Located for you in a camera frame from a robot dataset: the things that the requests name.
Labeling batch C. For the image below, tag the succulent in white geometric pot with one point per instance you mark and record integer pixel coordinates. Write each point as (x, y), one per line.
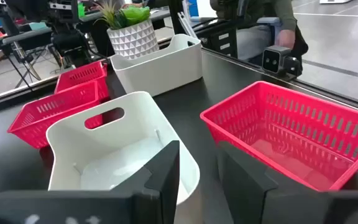
(132, 40)

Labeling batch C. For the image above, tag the red slotted plastic basket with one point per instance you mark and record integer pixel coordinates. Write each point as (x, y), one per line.
(79, 74)
(291, 161)
(57, 115)

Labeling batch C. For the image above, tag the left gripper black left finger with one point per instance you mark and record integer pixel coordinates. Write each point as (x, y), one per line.
(160, 193)

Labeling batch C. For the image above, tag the small black stereo camera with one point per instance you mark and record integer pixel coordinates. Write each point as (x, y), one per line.
(272, 60)

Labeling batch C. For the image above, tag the teal block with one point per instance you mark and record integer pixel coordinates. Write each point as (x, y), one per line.
(38, 26)

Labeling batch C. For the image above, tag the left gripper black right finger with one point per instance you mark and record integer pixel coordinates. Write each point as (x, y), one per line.
(244, 193)

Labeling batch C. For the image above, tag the black drawer cabinet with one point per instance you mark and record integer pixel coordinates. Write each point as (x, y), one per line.
(211, 39)

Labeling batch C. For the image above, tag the seated person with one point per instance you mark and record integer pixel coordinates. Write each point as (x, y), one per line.
(269, 20)

